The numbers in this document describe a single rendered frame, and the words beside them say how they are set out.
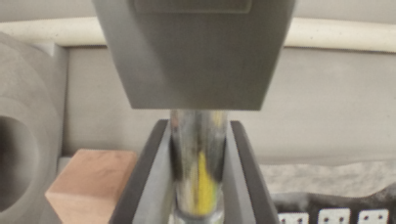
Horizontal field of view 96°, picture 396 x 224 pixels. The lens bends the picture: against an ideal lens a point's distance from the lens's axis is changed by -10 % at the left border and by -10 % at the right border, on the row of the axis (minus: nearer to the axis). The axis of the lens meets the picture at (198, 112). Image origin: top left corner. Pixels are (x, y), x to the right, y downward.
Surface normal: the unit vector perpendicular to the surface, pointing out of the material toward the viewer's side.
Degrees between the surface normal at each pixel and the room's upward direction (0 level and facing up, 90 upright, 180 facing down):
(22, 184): 47
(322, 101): 0
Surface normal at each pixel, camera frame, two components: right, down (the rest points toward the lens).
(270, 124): -0.03, 0.09
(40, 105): 1.00, 0.02
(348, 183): -0.07, 0.40
